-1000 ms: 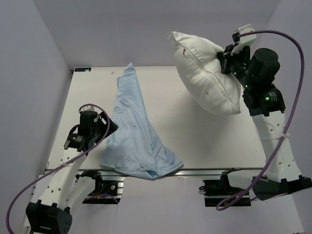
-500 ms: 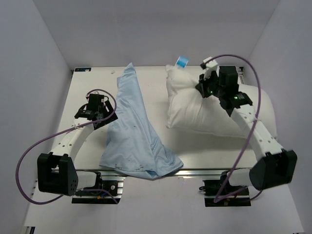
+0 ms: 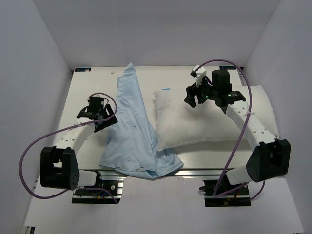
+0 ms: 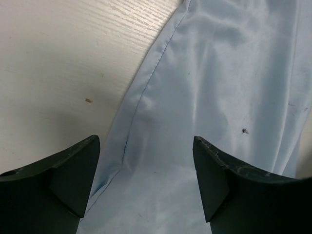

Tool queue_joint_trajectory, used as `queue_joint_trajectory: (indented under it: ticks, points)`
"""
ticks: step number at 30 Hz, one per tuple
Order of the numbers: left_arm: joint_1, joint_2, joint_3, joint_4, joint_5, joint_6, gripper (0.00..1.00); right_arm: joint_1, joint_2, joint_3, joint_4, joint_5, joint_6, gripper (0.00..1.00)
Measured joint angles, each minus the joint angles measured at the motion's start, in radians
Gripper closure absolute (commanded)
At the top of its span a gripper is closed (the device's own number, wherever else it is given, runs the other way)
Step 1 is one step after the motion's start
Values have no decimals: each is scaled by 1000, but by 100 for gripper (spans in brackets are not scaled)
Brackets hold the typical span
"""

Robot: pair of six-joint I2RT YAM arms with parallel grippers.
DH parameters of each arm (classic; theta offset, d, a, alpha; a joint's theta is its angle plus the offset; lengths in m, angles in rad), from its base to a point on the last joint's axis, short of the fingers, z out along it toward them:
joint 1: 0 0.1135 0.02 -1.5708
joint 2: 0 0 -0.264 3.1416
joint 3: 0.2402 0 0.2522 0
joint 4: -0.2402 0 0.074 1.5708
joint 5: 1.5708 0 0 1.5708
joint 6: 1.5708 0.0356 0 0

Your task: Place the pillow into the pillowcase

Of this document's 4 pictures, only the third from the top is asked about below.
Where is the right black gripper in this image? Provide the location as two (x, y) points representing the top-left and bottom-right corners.
(184, 75), (218, 108)

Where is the white pillow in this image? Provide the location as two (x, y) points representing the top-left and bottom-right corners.
(154, 86), (279, 151)

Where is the light blue pillowcase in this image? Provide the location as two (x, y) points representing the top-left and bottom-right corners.
(99, 63), (183, 180)

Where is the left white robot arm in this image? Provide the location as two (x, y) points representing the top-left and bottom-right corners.
(40, 96), (117, 195)

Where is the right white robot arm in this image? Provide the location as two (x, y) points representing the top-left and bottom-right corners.
(184, 66), (291, 195)

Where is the right blue table label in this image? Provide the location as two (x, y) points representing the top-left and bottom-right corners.
(219, 65), (236, 70)

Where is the blue table label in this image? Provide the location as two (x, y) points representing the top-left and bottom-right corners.
(74, 67), (91, 72)
(219, 65), (236, 70)

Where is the left blue table label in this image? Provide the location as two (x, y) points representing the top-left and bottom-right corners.
(74, 67), (91, 72)

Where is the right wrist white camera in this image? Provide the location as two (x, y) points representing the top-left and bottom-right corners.
(190, 65), (207, 87)

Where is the right aluminium side rail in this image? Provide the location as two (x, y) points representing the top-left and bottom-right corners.
(237, 67), (246, 86)

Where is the aluminium front rail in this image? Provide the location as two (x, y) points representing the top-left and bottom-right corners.
(100, 169), (222, 181)

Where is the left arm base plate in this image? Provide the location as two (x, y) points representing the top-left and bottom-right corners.
(72, 171), (126, 204)

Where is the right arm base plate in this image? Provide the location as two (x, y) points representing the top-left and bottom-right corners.
(198, 179), (251, 207)

